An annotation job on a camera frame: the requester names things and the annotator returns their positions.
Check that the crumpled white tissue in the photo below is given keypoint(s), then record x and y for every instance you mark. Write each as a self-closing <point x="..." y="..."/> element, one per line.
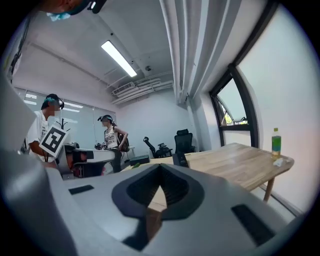
<point x="280" y="162"/>

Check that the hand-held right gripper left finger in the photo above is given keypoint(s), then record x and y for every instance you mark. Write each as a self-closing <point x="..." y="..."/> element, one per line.
<point x="125" y="200"/>

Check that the white ceiling air vent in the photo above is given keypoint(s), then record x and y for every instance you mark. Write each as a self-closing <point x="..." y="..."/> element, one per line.
<point x="123" y="88"/>

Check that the dark green box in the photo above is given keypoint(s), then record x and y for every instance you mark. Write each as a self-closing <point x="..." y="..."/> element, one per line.
<point x="140" y="159"/>

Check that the wooden table leg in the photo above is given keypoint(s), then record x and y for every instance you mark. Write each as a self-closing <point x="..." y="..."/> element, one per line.
<point x="269" y="188"/>

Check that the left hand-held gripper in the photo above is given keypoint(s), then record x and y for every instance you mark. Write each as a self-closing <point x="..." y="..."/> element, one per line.
<point x="53" y="141"/>

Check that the black window frame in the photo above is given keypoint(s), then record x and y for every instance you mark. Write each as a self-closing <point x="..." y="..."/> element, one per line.
<point x="250" y="107"/>

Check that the black coat rack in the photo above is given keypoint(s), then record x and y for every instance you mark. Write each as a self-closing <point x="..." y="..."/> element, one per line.
<point x="62" y="123"/>

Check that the long ceiling light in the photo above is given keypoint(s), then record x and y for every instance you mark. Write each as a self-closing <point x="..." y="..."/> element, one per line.
<point x="119" y="58"/>

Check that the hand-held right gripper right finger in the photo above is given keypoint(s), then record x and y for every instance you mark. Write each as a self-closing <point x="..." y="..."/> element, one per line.
<point x="190" y="197"/>

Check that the blue face mask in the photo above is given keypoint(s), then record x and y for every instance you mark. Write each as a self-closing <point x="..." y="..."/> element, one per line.
<point x="58" y="16"/>

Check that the green drink bottle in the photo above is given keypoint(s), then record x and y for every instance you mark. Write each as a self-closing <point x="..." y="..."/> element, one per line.
<point x="276" y="143"/>

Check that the round ceiling smoke detector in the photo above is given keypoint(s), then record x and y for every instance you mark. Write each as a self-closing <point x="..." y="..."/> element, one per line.
<point x="148" y="68"/>

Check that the tilted black office chair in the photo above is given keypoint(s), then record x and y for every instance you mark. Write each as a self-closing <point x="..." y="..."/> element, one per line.
<point x="158" y="150"/>

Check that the black head-worn camera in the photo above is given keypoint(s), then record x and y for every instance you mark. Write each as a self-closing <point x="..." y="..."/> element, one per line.
<point x="97" y="5"/>

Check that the white ceiling pipes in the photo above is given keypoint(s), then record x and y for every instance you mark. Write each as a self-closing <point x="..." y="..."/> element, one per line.
<point x="147" y="87"/>

